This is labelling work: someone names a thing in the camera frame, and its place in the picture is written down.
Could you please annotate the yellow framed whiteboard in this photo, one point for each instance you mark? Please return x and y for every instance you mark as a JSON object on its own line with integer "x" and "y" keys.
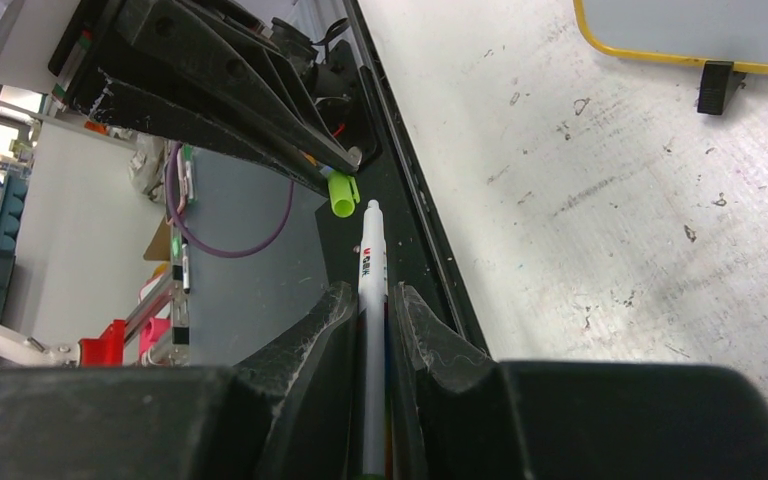
{"x": 686, "y": 33}

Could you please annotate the white marker pen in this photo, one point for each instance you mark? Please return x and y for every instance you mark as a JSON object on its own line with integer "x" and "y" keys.
{"x": 371, "y": 439}

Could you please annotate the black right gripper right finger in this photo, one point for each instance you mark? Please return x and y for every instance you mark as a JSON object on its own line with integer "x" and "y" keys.
{"x": 459, "y": 414}

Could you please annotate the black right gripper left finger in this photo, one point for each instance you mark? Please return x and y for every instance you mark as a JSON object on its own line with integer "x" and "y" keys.
{"x": 282, "y": 413}

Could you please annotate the green marker cap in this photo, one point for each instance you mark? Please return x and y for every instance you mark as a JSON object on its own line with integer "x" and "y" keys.
{"x": 343, "y": 194}

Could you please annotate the black whiteboard stand foot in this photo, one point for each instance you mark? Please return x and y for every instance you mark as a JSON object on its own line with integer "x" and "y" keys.
{"x": 718, "y": 84}

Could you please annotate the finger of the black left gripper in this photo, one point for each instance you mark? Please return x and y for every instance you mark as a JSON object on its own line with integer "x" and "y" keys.
{"x": 100, "y": 90}
{"x": 230, "y": 91}

